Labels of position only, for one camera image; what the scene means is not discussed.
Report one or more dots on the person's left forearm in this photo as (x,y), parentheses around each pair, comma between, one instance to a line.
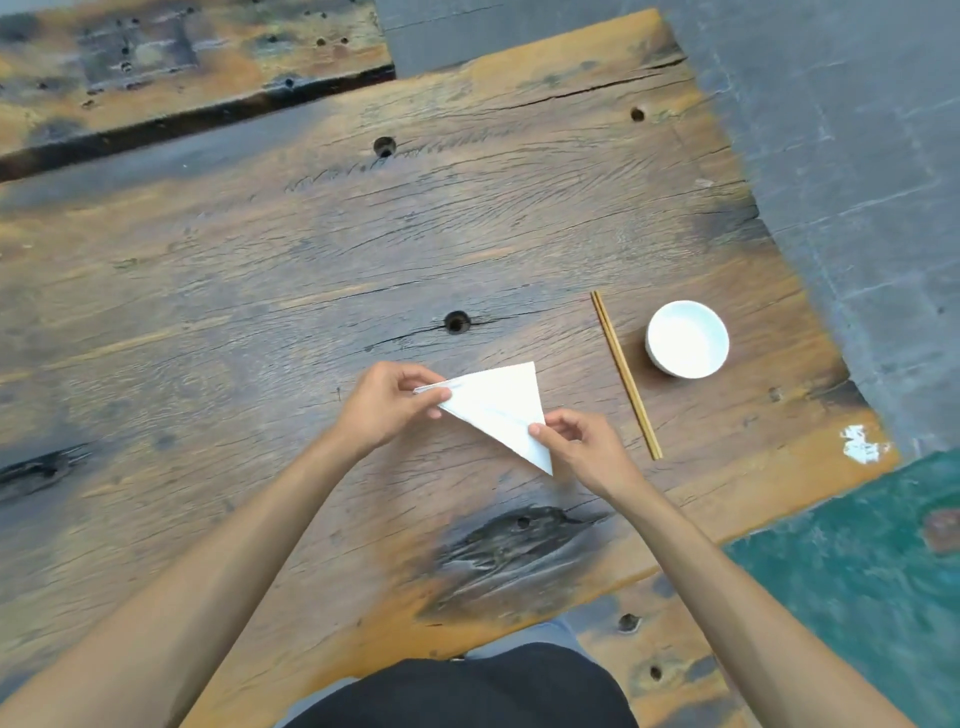
(187,592)

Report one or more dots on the person's right hand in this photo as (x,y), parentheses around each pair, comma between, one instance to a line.
(592,454)

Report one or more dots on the weathered wooden bench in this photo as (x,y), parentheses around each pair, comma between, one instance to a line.
(660,660)

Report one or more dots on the person's right forearm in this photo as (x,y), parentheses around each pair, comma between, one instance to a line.
(742,607)

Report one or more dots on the person's left hand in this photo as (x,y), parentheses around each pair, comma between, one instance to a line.
(379,409)

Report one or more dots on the wooden chopstick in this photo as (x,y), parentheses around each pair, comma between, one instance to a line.
(624,379)
(630,375)

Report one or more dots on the person's black shirt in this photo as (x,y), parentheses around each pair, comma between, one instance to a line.
(480,690)

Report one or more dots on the small white ceramic bowl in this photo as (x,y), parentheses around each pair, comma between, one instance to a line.
(687,339)

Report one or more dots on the white paper napkin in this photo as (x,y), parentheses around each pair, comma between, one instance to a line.
(502,409)

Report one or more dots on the person's left thumb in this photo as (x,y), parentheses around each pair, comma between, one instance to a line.
(429,406)

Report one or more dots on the person's right thumb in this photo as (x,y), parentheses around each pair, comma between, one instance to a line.
(549,437)

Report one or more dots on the paint-stained wooden table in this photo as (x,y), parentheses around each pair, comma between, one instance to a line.
(172,67)

